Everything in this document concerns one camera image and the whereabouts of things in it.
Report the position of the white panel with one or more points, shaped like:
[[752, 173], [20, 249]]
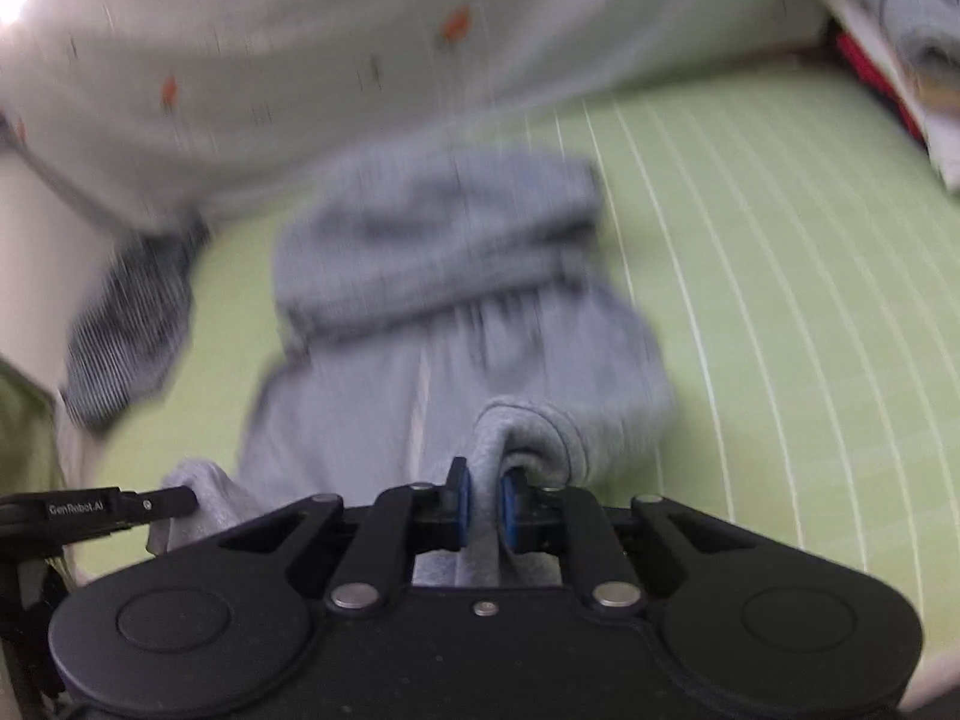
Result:
[[37, 277]]

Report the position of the folded clothes stack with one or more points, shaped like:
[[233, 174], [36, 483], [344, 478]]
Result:
[[945, 157]]

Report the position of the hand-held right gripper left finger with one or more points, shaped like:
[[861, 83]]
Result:
[[463, 499]]

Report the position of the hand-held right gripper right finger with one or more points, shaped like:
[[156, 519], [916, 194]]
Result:
[[510, 506]]

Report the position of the blue plaid shirt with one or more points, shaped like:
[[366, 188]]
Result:
[[127, 330]]

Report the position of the green cloth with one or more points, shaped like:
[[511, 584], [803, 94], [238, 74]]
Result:
[[22, 427]]

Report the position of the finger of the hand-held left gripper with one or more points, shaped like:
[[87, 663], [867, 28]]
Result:
[[161, 502]]

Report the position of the grey carrot print bedsheet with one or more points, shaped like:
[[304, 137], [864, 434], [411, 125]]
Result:
[[300, 52]]

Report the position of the grey sweatpants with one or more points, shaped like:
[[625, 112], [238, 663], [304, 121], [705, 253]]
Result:
[[450, 277]]

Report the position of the green grid mat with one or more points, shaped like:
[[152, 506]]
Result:
[[787, 315]]

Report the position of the red cloth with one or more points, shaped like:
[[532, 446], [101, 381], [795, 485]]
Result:
[[862, 64]]

